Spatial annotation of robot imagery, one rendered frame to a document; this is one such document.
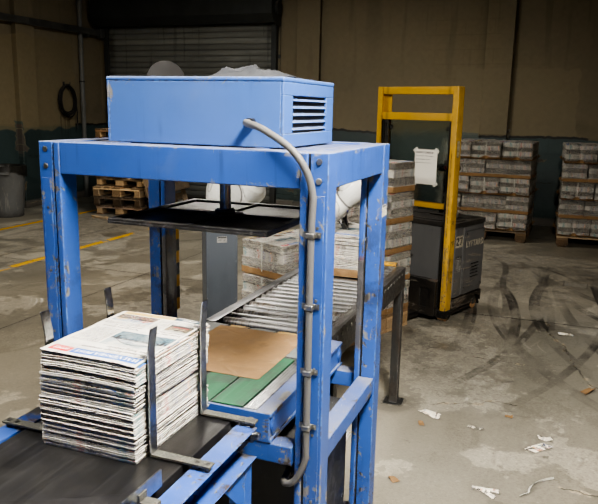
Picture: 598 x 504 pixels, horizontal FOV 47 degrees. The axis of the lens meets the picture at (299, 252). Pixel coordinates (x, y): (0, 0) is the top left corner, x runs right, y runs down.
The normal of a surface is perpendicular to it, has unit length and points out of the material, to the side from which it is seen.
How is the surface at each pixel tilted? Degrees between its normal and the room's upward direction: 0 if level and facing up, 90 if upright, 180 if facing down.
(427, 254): 90
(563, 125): 90
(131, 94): 90
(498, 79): 90
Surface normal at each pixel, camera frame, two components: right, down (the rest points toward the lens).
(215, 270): 0.26, 0.20
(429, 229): -0.67, 0.14
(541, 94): -0.36, 0.18
